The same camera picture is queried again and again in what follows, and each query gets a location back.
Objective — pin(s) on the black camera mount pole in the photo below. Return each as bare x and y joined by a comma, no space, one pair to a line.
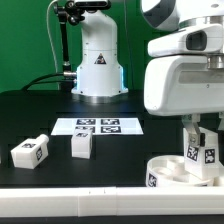
73,12

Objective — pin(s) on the white right fence bar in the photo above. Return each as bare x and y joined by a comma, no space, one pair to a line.
219,180

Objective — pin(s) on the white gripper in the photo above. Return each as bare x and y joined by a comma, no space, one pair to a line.
179,81

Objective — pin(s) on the white front fence bar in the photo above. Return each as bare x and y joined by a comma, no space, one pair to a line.
110,201

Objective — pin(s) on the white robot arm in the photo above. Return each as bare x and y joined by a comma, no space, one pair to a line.
99,74

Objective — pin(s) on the white fence bar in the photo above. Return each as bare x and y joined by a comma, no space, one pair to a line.
110,201
219,180

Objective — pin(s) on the white round stool seat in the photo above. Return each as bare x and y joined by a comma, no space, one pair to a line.
169,171

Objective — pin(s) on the white marker sheet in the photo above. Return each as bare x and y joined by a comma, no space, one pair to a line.
99,126

